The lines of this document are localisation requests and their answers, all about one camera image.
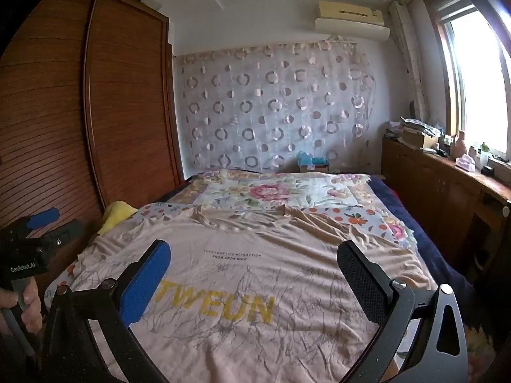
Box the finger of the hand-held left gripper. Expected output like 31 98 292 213
47 219 85 245
26 207 61 231

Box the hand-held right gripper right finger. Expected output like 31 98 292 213
336 240 469 383

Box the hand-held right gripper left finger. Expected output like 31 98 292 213
42 239 172 383

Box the beige printed t-shirt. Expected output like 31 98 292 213
48 203 438 383

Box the person's left hand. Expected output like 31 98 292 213
0 276 43 334

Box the yellow cloth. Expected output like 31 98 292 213
96 200 138 236

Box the orange fruit print bedsheet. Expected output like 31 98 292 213
44 201 420 312

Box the dark blue blanket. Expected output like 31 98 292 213
367 176 480 328

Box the wooden cabinet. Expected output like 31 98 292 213
381 133 511 284

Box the wooden wardrobe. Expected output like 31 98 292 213
0 0 184 300

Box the floral blanket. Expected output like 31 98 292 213
165 169 420 248

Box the cardboard box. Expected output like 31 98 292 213
401 130 438 149

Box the pink figurine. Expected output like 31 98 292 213
451 131 469 158

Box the circle pattern sheer curtain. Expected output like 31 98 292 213
172 40 378 174

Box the wrapped white pipe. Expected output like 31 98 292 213
389 0 426 118

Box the cream air conditioner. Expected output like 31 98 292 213
315 0 391 41

